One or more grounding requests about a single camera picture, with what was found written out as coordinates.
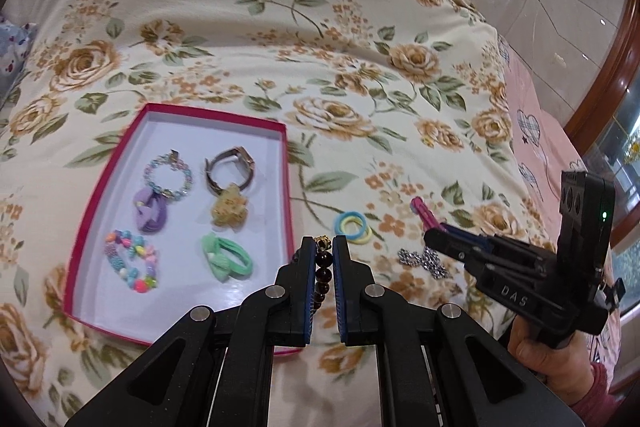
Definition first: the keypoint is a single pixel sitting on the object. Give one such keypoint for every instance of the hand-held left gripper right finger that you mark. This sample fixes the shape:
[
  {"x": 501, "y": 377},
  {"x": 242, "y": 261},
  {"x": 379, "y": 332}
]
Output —
[{"x": 344, "y": 297}]

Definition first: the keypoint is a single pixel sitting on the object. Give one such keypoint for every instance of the floral rose blanket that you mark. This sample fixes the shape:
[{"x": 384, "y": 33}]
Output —
[{"x": 350, "y": 57}]

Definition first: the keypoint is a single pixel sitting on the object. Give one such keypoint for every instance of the person's right hand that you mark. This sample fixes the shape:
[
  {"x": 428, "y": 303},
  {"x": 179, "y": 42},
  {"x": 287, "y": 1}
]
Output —
[{"x": 550, "y": 357}]

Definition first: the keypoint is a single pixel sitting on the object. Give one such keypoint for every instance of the pink hair clip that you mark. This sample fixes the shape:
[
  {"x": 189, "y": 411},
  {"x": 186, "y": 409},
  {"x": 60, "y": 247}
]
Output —
[{"x": 422, "y": 209}]

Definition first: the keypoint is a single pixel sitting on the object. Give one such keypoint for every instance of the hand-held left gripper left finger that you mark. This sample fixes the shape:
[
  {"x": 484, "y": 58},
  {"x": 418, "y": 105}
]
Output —
[{"x": 306, "y": 307}]

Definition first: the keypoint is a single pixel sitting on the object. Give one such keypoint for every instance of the person's right forearm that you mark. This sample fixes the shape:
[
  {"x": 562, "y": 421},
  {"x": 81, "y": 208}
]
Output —
[{"x": 597, "y": 392}]

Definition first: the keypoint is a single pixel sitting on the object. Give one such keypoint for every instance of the blue bear print pillow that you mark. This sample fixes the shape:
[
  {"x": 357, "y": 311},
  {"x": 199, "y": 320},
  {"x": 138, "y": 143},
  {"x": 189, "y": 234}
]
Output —
[{"x": 12, "y": 47}]

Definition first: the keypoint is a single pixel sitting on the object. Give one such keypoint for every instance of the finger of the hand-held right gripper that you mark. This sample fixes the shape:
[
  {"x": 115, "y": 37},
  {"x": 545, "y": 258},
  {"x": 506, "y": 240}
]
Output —
[
  {"x": 472, "y": 236},
  {"x": 450, "y": 247}
]

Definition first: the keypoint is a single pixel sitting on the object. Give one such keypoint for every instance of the wooden glass cabinet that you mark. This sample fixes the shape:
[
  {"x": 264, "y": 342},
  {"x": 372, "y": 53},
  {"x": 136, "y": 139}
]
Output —
[{"x": 610, "y": 77}]

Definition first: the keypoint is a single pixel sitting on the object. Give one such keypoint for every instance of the pink heart print sheet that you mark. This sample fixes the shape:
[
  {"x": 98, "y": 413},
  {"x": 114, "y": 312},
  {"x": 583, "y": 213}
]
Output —
[{"x": 545, "y": 147}]

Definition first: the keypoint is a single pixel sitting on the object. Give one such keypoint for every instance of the red shallow box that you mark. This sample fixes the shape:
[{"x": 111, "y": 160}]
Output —
[{"x": 175, "y": 307}]

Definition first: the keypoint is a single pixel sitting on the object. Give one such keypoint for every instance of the gold flower hair clip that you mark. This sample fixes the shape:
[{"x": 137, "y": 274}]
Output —
[{"x": 230, "y": 209}]

